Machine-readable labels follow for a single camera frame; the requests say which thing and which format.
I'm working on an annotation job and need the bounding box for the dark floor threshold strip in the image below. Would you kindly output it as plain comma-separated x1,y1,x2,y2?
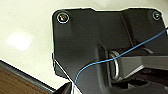
0,59,57,94

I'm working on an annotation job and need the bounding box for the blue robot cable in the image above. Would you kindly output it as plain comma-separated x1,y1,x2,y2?
73,29,168,87

